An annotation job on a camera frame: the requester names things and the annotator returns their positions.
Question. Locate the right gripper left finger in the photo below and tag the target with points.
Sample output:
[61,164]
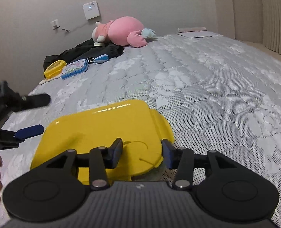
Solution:
[101,159]

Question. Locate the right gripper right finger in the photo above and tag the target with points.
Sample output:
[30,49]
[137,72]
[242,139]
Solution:
[182,160]

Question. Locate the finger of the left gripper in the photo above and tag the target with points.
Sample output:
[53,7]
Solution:
[35,101]
[29,132]

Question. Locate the wall socket with plug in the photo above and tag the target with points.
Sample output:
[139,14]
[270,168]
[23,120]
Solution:
[56,26]

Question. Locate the blue pencil case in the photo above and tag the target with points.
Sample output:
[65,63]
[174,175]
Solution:
[74,68]

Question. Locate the blue key fob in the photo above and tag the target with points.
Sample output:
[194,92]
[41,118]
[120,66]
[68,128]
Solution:
[98,60]

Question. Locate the beige curtain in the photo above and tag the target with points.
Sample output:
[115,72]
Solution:
[272,25]

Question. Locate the white wall panel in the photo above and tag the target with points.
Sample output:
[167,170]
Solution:
[91,10]

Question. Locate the yellow container lid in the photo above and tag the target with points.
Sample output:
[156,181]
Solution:
[141,129]

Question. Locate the pink plush toy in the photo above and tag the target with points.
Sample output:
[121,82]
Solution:
[124,31]

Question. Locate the black clothing pile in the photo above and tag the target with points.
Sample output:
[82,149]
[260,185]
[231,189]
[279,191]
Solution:
[87,49]

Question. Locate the small yellow lidded box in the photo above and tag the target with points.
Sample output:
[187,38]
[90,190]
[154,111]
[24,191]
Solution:
[54,69]

